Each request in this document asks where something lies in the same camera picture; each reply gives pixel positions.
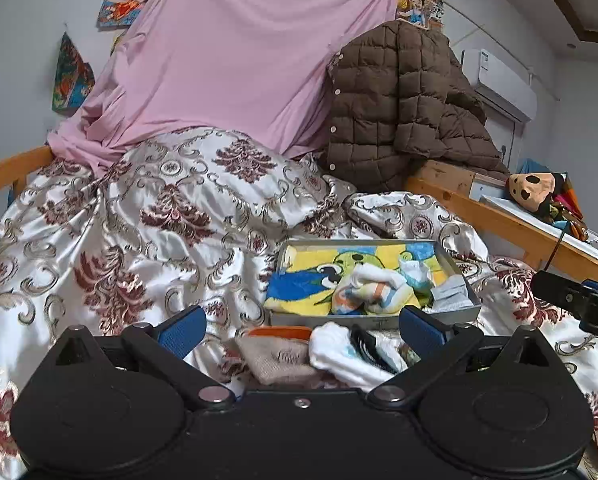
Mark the black patterned sock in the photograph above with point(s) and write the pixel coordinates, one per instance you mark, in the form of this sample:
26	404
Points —
364	345

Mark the blue cloth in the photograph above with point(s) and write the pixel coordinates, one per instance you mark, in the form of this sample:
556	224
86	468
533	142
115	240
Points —
531	167

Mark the white cotton glove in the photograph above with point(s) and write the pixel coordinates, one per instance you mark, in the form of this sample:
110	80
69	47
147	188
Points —
334	355

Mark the white air conditioner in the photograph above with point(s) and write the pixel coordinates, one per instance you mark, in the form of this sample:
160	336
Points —
499	85

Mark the small cartoon poster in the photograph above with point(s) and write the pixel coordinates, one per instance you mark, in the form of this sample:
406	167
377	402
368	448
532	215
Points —
118	42

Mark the rectangular cartoon poster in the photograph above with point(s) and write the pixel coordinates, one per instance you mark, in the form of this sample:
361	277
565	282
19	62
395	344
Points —
124	5

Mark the striped baby towel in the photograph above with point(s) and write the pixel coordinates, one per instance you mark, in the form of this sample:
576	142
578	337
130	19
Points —
359	300

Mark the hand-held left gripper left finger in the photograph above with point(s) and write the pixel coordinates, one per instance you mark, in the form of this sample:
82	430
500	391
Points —
181	332

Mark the kite-shaped cartoon poster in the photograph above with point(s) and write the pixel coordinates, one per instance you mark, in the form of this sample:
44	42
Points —
71	80

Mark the floral patterned satin quilt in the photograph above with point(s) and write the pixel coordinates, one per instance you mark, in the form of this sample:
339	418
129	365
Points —
129	220

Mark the wooden bed frame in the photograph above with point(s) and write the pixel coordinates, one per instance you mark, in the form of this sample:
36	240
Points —
9	172

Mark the grey metal tray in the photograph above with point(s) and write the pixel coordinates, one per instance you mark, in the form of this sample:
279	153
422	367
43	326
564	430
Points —
319	321

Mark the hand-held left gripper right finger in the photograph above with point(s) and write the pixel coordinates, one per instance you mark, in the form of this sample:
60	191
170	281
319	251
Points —
421	332

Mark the pink hanging sheet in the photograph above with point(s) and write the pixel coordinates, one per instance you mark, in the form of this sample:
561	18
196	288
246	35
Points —
229	60

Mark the grey white sock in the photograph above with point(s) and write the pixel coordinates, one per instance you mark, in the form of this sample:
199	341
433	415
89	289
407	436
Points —
449	295

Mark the white side ledge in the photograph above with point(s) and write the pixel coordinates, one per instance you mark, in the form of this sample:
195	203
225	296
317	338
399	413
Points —
519	212

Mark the brown quilted jacket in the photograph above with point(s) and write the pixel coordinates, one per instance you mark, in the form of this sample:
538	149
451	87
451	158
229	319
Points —
379	110

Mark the light blue sock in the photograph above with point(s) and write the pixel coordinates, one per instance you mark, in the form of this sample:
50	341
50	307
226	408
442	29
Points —
414	275

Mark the brown spotted plush toy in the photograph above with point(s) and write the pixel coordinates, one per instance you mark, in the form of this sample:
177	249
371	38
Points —
529	187

